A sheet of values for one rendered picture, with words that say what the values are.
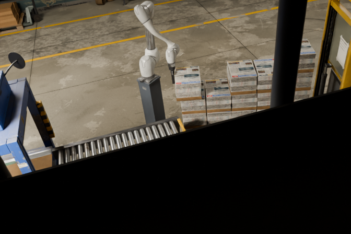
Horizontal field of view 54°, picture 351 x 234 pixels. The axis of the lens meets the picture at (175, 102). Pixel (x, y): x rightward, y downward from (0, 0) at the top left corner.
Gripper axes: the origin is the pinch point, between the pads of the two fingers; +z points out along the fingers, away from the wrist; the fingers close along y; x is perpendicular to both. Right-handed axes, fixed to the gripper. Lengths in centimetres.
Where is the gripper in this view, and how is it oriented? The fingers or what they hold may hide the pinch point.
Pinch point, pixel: (173, 81)
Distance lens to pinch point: 399.6
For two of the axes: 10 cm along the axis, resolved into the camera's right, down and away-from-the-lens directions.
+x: -9.9, 0.6, 0.8
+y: 0.2, -5.9, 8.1
